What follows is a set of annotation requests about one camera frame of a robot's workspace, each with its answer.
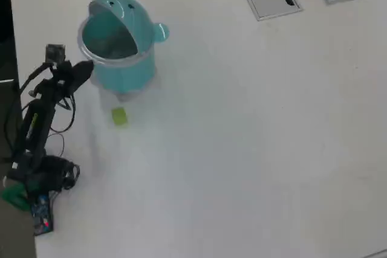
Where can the small wrist camera box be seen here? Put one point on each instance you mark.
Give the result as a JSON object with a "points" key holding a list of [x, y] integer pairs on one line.
{"points": [[55, 52]]}

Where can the green table clamp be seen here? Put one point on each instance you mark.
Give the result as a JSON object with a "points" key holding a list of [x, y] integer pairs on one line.
{"points": [[13, 196]]}

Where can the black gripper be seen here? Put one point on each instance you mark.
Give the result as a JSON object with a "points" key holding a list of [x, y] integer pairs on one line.
{"points": [[63, 73]]}

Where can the green lego block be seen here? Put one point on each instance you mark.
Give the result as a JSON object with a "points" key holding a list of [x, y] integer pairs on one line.
{"points": [[118, 116]]}

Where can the teal whale-shaped bin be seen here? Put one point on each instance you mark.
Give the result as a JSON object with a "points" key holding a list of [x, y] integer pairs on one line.
{"points": [[127, 73]]}

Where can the blue controller circuit board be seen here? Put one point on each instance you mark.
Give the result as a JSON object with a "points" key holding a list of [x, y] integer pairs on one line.
{"points": [[42, 215]]}

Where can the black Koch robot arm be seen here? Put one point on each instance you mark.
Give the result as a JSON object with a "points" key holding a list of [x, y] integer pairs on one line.
{"points": [[36, 122]]}

